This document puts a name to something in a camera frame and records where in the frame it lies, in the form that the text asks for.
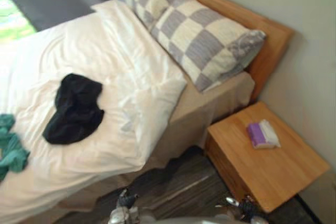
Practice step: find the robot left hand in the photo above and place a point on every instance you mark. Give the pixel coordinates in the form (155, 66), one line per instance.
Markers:
(127, 209)

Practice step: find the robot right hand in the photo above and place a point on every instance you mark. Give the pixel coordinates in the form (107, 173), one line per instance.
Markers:
(246, 205)

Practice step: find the beige bed sheet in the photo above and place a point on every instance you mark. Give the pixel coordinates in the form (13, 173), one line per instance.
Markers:
(210, 103)

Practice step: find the black cloth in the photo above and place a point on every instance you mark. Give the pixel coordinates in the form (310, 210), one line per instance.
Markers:
(73, 111)

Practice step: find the teal cloth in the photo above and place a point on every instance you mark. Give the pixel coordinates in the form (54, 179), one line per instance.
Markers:
(13, 150)

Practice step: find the wooden bed headboard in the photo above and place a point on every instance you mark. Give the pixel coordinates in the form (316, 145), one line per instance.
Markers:
(273, 51)

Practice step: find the wooden nightstand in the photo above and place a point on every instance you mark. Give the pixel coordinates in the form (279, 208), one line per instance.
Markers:
(262, 171)

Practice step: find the silver robot body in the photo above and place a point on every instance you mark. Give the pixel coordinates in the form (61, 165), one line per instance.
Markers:
(189, 220)

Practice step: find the purple white tissue pack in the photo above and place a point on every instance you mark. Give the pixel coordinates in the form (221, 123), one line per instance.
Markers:
(260, 134)

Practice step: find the white duvet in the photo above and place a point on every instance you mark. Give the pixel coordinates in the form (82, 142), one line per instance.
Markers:
(86, 58)

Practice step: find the large grey white checkered pillow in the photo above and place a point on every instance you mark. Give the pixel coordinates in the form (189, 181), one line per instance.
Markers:
(199, 40)

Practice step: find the window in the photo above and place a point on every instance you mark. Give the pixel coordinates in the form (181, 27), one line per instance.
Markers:
(10, 16)

